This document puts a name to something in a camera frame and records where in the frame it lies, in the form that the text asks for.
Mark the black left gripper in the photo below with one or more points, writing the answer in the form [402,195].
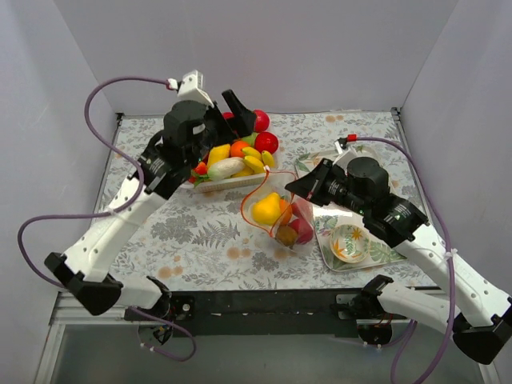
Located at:
[218,121]

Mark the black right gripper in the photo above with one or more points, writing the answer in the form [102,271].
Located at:
[318,186]

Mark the red yellow toy mango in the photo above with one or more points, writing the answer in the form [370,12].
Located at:
[217,154]

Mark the clear zip top bag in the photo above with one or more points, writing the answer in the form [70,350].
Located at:
[276,181]

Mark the red toy pomegranate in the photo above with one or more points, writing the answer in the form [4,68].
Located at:
[303,229]

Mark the yellow toy peach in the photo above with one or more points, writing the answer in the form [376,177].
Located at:
[267,211]

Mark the brown yellow toy fruit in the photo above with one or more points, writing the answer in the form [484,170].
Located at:
[286,236]

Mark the orange toy orange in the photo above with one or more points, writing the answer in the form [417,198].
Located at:
[286,212]

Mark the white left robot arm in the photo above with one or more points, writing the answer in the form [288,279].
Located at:
[83,268]

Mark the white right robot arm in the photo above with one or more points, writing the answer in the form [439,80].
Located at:
[477,312]

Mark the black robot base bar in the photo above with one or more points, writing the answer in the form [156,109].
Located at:
[276,312]

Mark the red toy apple top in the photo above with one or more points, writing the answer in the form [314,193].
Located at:
[262,121]

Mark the green toy fruit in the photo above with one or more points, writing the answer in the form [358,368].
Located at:
[250,140]

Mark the small orange toy tangerine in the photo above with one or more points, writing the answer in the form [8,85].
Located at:
[236,149]

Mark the red toy apple right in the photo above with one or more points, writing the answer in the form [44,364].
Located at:
[266,141]

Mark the yellow toy banana bunch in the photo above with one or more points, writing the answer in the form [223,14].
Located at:
[255,162]

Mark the white toy radish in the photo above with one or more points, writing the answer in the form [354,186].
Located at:
[221,170]

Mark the white plastic fruit basket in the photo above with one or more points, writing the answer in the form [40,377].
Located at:
[228,183]

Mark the floral rectangular tray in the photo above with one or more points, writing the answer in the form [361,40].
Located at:
[329,216]

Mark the small floral bowl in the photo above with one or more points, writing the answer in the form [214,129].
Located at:
[349,243]

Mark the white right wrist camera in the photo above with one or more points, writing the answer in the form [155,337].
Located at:
[345,155]

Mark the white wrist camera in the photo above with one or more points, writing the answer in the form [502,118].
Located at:
[345,155]
[190,89]

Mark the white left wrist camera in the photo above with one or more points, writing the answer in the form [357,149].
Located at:
[190,89]

